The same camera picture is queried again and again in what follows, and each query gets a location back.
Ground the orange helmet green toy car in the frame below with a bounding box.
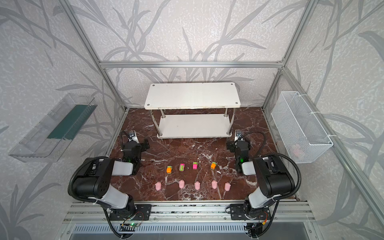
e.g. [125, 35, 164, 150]
[211, 162, 217, 170]

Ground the pink toy pig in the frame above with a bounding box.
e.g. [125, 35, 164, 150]
[155, 182, 162, 191]
[179, 180, 185, 189]
[194, 181, 201, 191]
[212, 180, 218, 190]
[225, 182, 231, 192]

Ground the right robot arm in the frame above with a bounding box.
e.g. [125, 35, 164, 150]
[227, 139, 302, 215]

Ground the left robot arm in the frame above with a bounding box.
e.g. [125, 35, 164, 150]
[68, 139, 150, 214]

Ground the white two-tier shelf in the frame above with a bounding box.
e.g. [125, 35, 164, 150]
[145, 82, 241, 139]

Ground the pink toy in basket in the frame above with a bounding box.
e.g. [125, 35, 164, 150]
[291, 145, 305, 158]

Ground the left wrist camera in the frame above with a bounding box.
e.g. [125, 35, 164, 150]
[128, 131, 139, 143]

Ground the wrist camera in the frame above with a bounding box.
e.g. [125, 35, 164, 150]
[128, 131, 139, 143]
[234, 130, 243, 141]

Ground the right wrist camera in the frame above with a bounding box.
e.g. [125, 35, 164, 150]
[234, 130, 243, 141]

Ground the white wire mesh basket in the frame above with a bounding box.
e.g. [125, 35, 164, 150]
[272, 91, 333, 164]

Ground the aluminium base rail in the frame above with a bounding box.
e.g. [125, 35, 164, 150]
[63, 200, 315, 224]

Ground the clear plastic wall bin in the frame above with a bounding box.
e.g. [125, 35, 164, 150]
[9, 94, 98, 163]

